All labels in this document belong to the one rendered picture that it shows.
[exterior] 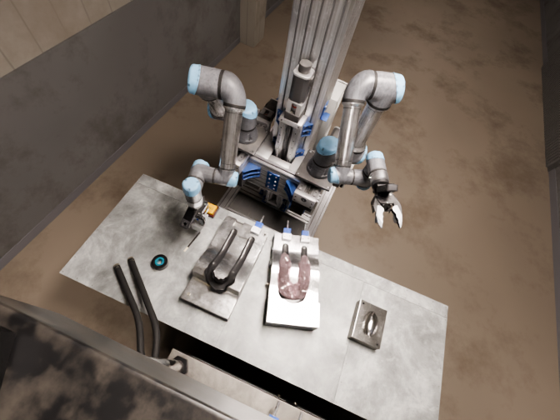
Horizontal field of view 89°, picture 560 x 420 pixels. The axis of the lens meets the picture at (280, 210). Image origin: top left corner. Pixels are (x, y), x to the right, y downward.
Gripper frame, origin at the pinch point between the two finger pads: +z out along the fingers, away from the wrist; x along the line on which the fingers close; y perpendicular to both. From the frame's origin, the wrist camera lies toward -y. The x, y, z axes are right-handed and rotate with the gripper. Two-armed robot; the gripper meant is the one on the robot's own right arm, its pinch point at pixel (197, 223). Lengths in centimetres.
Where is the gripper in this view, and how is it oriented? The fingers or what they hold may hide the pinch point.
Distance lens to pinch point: 157.9
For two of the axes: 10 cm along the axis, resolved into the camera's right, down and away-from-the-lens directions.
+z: -1.3, 4.8, 8.7
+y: 3.8, -7.9, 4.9
